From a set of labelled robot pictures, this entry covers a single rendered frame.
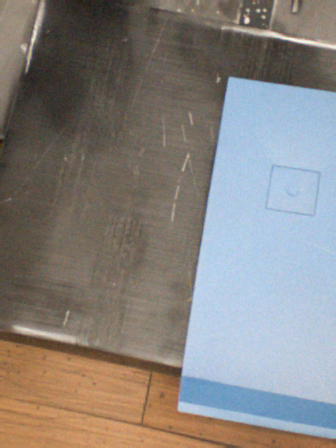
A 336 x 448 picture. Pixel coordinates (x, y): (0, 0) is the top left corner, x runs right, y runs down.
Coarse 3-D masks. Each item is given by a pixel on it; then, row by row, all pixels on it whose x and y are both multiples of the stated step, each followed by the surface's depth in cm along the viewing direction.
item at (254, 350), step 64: (256, 128) 55; (320, 128) 55; (256, 192) 54; (320, 192) 54; (256, 256) 53; (320, 256) 53; (192, 320) 52; (256, 320) 52; (320, 320) 52; (192, 384) 51; (256, 384) 52; (320, 384) 52
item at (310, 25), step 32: (0, 0) 59; (32, 0) 60; (128, 0) 60; (160, 0) 60; (192, 0) 60; (224, 0) 60; (256, 0) 60; (288, 0) 60; (320, 0) 60; (0, 32) 59; (288, 32) 59; (320, 32) 59; (0, 64) 58; (0, 96) 58; (0, 128) 57
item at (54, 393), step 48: (0, 144) 57; (0, 384) 54; (48, 384) 54; (96, 384) 54; (144, 384) 54; (0, 432) 53; (48, 432) 53; (96, 432) 53; (144, 432) 53; (192, 432) 53; (240, 432) 53; (288, 432) 53
